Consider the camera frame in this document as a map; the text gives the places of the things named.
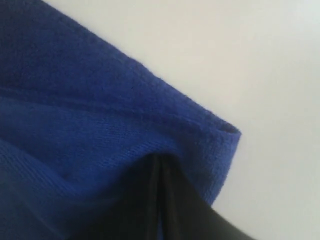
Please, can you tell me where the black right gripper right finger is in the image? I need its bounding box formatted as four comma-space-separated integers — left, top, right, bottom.
159, 156, 252, 240

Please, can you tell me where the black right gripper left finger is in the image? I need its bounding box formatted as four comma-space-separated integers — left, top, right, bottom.
95, 154, 160, 240

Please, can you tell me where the blue microfiber cloth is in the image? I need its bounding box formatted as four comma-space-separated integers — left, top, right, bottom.
0, 0, 241, 240

